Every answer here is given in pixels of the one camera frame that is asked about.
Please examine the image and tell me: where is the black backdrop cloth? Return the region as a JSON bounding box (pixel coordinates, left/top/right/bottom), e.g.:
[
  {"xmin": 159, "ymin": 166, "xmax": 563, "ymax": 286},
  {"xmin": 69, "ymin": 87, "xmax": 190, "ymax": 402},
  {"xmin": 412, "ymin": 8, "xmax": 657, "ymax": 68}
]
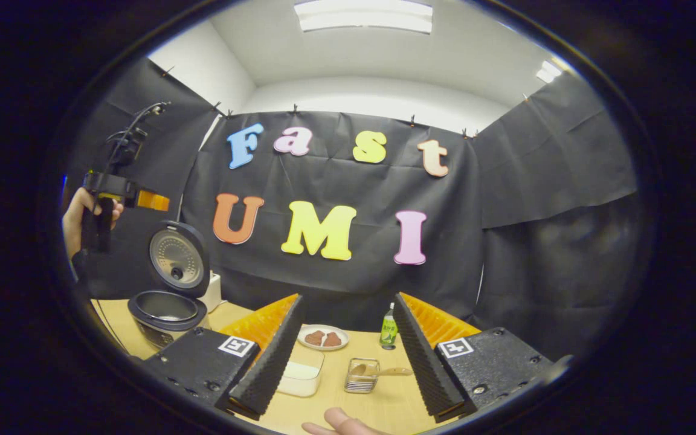
[{"xmin": 61, "ymin": 57, "xmax": 654, "ymax": 363}]

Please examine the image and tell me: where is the white toaster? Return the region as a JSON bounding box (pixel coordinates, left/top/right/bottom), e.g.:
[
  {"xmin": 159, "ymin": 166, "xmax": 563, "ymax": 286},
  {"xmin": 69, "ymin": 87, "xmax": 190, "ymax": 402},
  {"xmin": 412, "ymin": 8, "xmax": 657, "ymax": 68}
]
[{"xmin": 200, "ymin": 272, "xmax": 223, "ymax": 313}]

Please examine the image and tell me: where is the silver black rice cooker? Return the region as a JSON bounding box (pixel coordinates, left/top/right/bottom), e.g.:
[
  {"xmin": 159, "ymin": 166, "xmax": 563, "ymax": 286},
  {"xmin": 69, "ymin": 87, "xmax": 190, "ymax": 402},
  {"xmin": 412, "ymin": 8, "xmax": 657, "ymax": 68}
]
[{"xmin": 127, "ymin": 221, "xmax": 211, "ymax": 350}]

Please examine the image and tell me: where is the clear box of white rice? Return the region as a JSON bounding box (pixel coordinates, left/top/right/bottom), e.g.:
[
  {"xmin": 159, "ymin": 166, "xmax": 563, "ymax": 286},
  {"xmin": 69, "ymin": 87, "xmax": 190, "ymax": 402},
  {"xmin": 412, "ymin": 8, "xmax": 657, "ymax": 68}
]
[{"xmin": 275, "ymin": 346, "xmax": 326, "ymax": 398}]

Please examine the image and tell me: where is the white round plate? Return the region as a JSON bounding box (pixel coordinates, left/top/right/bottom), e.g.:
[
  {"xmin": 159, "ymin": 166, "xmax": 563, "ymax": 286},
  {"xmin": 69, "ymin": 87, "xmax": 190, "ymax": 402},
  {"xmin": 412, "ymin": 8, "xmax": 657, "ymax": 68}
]
[{"xmin": 297, "ymin": 324, "xmax": 350, "ymax": 352}]

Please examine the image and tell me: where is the green label drink bottle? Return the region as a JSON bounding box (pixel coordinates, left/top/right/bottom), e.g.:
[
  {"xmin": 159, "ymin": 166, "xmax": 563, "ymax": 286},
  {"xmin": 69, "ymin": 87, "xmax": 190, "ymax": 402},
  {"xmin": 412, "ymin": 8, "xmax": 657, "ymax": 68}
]
[{"xmin": 379, "ymin": 303, "xmax": 399, "ymax": 350}]

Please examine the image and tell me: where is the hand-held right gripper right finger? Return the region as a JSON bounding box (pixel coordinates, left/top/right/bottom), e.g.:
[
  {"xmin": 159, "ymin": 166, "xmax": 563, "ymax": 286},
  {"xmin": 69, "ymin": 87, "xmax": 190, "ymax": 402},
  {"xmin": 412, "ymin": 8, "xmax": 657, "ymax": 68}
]
[{"xmin": 392, "ymin": 292, "xmax": 557, "ymax": 424}]

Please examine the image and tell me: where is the metal wire chopstick holder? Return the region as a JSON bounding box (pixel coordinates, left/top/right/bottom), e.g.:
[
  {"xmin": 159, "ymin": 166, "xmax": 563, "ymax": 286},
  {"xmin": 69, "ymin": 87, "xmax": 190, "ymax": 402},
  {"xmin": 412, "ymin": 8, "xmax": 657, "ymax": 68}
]
[{"xmin": 344, "ymin": 358, "xmax": 381, "ymax": 394}]

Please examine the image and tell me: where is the small ceiling light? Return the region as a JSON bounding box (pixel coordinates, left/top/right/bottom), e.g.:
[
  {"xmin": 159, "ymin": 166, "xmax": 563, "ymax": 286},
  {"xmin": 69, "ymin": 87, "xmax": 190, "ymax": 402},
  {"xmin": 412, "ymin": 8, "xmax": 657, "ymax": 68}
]
[{"xmin": 535, "ymin": 59, "xmax": 563, "ymax": 84}]

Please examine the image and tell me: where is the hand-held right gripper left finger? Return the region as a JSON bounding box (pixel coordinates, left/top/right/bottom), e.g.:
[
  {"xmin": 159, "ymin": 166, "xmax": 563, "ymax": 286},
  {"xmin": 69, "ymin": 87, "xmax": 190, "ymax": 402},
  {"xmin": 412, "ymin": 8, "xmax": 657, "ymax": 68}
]
[{"xmin": 140, "ymin": 294, "xmax": 306, "ymax": 422}]

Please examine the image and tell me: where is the large ceiling light panel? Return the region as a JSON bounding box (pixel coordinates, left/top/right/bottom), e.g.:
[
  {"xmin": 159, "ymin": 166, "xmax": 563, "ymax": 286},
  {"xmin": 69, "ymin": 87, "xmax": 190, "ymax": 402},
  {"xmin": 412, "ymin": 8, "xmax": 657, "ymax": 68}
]
[{"xmin": 294, "ymin": 0, "xmax": 433, "ymax": 34}]

